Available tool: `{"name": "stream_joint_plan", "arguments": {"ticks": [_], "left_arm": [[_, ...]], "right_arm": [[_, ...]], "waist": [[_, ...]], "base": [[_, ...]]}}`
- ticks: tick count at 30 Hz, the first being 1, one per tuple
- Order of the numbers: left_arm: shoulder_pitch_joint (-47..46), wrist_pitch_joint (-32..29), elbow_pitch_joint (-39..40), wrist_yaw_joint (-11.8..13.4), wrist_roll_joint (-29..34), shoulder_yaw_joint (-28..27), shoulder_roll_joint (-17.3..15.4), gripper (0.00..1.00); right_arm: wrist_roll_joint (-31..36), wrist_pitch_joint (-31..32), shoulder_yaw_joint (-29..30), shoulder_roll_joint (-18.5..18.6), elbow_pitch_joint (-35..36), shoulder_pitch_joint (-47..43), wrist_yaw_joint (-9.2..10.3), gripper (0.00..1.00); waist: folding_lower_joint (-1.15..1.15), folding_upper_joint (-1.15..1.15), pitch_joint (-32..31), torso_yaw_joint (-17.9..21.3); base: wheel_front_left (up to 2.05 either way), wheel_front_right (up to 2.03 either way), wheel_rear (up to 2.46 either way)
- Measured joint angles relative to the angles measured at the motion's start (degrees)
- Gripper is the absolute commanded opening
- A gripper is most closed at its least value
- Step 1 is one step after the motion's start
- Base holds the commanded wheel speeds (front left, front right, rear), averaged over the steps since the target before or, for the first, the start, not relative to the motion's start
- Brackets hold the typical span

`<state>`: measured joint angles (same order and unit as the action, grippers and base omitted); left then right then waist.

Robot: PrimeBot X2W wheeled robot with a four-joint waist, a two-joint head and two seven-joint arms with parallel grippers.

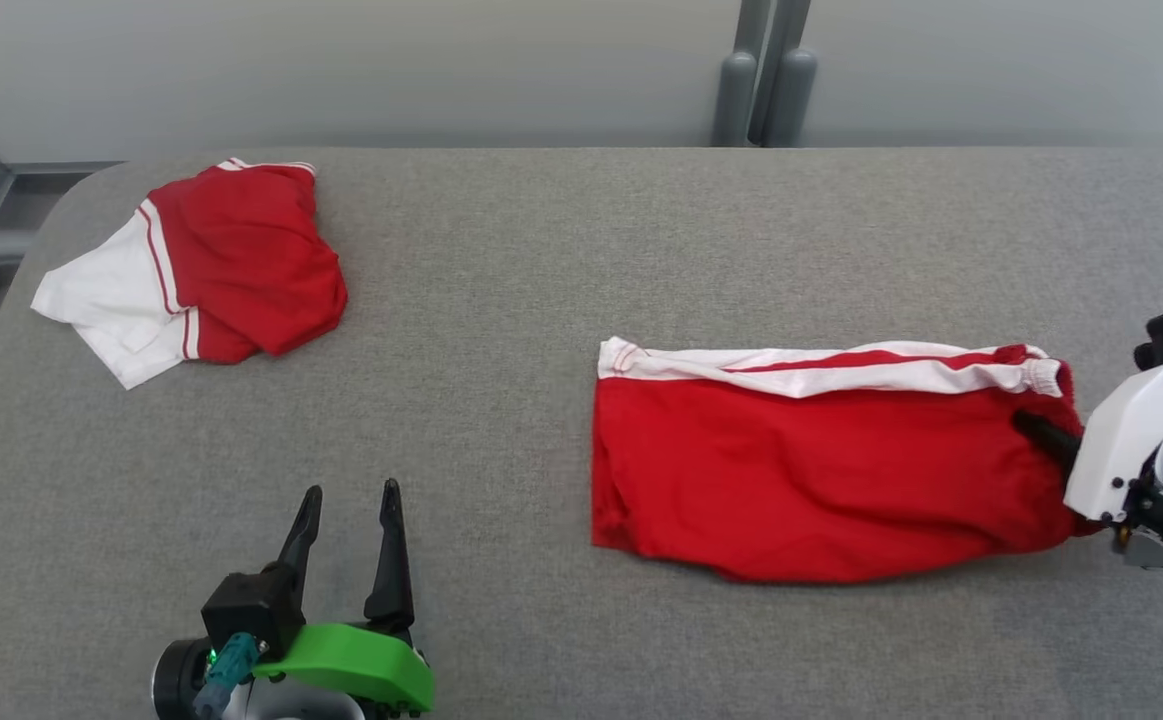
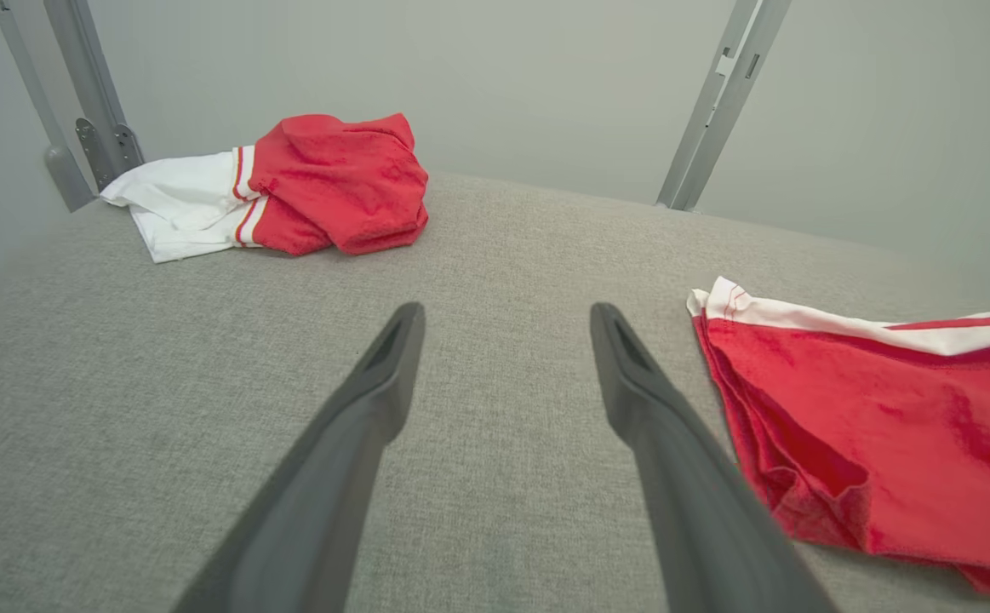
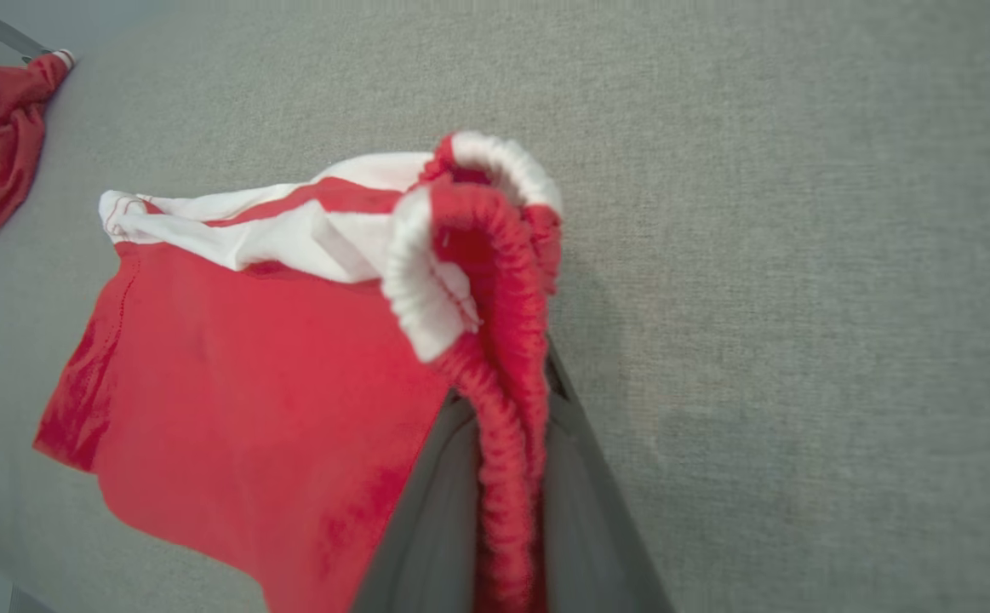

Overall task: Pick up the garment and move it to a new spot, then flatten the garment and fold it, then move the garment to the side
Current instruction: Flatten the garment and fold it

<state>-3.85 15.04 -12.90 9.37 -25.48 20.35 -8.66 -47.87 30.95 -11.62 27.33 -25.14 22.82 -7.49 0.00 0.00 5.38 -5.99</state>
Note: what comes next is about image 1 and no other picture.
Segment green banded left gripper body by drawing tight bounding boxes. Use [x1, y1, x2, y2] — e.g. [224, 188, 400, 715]
[253, 622, 435, 716]

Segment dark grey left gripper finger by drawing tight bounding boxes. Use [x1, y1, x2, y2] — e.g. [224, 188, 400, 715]
[276, 485, 324, 601]
[363, 478, 416, 631]

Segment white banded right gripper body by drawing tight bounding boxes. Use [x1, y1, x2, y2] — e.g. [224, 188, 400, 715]
[1064, 360, 1163, 523]

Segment grey partition post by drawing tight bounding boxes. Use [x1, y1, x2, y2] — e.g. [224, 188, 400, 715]
[711, 0, 819, 149]

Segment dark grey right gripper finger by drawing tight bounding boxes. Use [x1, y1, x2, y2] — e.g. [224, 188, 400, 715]
[1013, 410, 1084, 471]

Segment red Bulls jersey white sleeves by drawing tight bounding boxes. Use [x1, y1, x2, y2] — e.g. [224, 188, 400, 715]
[31, 158, 349, 391]

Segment red shorts with white stripes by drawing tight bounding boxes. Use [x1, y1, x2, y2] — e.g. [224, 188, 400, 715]
[591, 337, 1102, 584]

